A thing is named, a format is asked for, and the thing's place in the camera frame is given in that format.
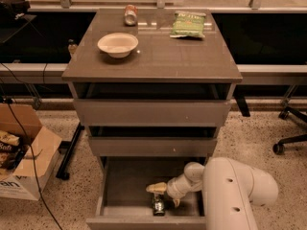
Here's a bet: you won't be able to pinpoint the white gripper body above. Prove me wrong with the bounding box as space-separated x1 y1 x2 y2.
166 174 202 199

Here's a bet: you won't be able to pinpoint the green drink can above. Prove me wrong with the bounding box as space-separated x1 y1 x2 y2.
152 194 165 216

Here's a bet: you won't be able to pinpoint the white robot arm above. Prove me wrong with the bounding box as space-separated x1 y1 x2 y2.
146 157 278 230

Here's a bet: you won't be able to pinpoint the grey bottom drawer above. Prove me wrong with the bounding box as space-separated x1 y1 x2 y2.
86 157 206 230

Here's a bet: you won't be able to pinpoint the grey drawer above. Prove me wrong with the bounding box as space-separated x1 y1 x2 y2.
74 83 230 127
86 157 206 230
89 126 219 157

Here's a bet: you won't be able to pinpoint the grey middle drawer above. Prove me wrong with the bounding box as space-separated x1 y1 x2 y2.
89 126 219 157

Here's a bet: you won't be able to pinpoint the grey drawer cabinet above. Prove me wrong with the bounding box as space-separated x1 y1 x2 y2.
61 8 244 230

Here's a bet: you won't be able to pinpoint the grey top drawer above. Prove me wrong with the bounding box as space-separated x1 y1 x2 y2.
74 83 230 127

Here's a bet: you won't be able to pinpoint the black office chair base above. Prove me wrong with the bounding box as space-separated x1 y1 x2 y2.
272 106 307 155

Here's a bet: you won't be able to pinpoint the black table leg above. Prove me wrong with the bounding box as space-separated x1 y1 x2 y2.
56 124 83 180

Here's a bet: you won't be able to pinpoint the cardboard box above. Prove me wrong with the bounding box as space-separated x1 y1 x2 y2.
0 103 62 200

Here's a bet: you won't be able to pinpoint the white paper bowl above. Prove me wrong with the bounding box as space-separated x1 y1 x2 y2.
97 33 138 58

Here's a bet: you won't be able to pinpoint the snack bags in box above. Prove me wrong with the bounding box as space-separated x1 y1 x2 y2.
0 130 21 174

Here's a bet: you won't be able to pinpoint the green chip bag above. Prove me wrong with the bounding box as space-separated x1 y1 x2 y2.
170 11 206 38

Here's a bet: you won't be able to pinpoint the small bottle behind cabinet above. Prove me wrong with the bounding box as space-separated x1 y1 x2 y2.
68 39 78 56

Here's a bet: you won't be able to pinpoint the black bag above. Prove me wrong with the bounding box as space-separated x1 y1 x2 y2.
0 0 31 23

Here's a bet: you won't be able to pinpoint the black cable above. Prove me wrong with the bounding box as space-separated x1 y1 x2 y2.
0 62 64 230

